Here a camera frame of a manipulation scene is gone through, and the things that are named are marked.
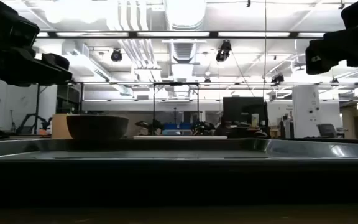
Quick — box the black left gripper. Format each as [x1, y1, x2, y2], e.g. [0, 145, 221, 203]
[0, 46, 73, 87]

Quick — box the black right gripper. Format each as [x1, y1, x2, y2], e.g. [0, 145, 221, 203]
[305, 15, 358, 75]

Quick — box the orange mug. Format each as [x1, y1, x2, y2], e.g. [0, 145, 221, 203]
[52, 113, 73, 139]

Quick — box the black round bowl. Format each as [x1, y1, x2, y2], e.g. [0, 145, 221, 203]
[66, 114, 130, 141]

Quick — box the black plastic serving tray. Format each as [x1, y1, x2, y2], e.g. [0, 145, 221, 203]
[0, 138, 358, 205]

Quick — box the black tripod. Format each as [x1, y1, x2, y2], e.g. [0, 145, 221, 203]
[15, 113, 51, 136]

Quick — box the white pillar cabinet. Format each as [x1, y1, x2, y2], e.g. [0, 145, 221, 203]
[291, 85, 321, 139]

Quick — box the black ceiling spotlight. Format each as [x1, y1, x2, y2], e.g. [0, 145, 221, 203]
[270, 73, 285, 86]
[215, 39, 233, 63]
[110, 48, 124, 63]

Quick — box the grey office chair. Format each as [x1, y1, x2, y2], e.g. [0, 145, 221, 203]
[316, 123, 339, 139]

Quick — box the blue storage bin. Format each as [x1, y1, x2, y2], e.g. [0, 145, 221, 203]
[162, 123, 193, 136]

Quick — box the thin black hanging cable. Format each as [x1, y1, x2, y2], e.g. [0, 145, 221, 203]
[263, 0, 267, 99]

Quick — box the black metal stand frame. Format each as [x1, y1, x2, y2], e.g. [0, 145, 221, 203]
[152, 82, 201, 136]

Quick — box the white ceiling air duct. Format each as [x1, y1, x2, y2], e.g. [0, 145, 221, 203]
[163, 0, 208, 31]

